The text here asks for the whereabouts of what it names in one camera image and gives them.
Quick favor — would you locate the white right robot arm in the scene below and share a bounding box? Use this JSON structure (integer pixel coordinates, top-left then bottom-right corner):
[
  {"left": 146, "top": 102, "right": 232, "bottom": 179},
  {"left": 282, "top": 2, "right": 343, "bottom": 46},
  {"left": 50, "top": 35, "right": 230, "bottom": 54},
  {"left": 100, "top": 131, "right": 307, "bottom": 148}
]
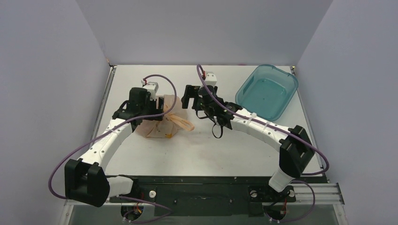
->
[{"left": 182, "top": 85, "right": 315, "bottom": 200}]

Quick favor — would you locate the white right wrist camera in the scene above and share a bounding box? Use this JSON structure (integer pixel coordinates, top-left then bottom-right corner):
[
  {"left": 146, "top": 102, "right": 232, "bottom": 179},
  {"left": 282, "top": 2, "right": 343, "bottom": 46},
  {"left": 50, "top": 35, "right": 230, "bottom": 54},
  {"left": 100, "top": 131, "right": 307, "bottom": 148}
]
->
[{"left": 203, "top": 71, "right": 217, "bottom": 87}]

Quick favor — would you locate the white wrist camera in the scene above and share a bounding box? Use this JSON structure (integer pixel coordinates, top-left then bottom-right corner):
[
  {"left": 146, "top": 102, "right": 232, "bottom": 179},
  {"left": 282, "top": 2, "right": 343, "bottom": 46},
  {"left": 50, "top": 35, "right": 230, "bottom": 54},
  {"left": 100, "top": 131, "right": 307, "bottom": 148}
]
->
[
  {"left": 141, "top": 79, "right": 159, "bottom": 101},
  {"left": 203, "top": 71, "right": 217, "bottom": 87}
]

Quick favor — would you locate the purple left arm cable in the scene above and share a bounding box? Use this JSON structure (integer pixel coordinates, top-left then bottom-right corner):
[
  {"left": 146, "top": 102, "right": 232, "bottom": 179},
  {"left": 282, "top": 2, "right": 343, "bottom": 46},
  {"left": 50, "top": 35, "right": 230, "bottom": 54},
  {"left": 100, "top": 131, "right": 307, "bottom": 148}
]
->
[{"left": 48, "top": 74, "right": 177, "bottom": 224}]

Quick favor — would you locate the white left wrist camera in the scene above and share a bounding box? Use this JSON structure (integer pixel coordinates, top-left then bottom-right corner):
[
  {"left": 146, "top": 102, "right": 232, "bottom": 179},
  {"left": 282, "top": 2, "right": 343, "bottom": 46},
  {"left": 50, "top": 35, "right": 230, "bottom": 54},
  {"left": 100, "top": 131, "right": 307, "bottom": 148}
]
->
[{"left": 141, "top": 79, "right": 159, "bottom": 101}]

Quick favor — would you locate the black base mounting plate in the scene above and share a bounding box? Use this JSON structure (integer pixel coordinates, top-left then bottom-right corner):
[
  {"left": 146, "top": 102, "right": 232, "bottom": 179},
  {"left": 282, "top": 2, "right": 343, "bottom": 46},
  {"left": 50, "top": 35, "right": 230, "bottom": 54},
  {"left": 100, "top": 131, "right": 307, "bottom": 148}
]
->
[{"left": 110, "top": 176, "right": 326, "bottom": 217}]

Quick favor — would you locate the orange translucent plastic bag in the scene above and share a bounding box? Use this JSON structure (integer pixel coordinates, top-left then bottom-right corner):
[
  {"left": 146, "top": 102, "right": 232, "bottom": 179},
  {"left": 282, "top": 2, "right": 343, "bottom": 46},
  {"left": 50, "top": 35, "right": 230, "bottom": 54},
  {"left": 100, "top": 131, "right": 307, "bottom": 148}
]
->
[{"left": 135, "top": 97, "right": 195, "bottom": 138}]

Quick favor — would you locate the teal plastic tray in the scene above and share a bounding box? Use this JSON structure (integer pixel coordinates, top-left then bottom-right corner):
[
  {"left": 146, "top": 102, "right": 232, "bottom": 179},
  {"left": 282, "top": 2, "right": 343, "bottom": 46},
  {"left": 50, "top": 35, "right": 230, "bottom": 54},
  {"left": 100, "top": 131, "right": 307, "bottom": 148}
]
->
[{"left": 235, "top": 64, "right": 299, "bottom": 121}]

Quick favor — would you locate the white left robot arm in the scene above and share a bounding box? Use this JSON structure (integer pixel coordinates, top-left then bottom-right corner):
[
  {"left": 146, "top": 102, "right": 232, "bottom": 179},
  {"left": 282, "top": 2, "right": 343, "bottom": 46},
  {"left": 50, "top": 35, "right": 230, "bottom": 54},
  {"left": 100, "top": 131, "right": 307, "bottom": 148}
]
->
[{"left": 64, "top": 83, "right": 164, "bottom": 207}]

